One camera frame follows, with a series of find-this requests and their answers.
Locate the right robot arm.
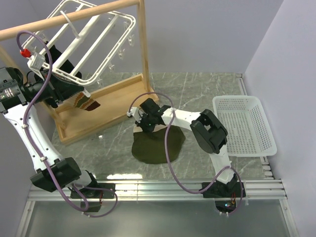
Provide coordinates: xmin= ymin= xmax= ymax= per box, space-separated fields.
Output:
xmin=127 ymin=98 xmax=246 ymax=198

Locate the wooden drying rack frame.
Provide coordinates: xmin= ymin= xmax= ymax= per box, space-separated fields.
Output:
xmin=0 ymin=0 xmax=152 ymax=144

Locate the white plastic basket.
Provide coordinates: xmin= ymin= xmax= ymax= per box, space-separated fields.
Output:
xmin=212 ymin=95 xmax=277 ymax=158

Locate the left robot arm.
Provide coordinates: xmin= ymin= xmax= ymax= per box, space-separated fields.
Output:
xmin=0 ymin=67 xmax=115 ymax=199

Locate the black hanging garment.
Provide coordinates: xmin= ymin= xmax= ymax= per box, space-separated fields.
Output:
xmin=49 ymin=45 xmax=82 ymax=79

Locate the patterned striped underwear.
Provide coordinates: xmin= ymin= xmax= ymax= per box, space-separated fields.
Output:
xmin=64 ymin=92 xmax=101 ymax=111

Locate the purple cable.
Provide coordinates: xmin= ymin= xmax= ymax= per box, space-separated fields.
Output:
xmin=16 ymin=31 xmax=119 ymax=218
xmin=128 ymin=92 xmax=244 ymax=214

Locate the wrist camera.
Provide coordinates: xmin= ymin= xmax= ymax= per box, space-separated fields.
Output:
xmin=20 ymin=49 xmax=45 ymax=76
xmin=126 ymin=107 xmax=143 ymax=120

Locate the olive green underwear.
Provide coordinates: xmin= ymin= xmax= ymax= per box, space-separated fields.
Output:
xmin=131 ymin=125 xmax=186 ymax=164

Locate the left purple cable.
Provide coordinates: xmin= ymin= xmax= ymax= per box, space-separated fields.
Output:
xmin=16 ymin=31 xmax=119 ymax=218

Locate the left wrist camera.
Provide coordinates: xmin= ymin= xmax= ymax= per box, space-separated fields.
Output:
xmin=20 ymin=49 xmax=45 ymax=76

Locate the aluminium mounting rail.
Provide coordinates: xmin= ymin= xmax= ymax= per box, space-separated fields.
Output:
xmin=17 ymin=180 xmax=294 ymax=237

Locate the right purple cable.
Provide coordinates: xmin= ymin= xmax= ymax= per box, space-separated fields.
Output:
xmin=128 ymin=92 xmax=244 ymax=214

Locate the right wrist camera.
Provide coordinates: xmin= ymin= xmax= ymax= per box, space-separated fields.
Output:
xmin=126 ymin=107 xmax=143 ymax=120

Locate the white plastic clip hanger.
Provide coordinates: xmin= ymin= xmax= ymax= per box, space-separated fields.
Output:
xmin=21 ymin=0 xmax=137 ymax=87

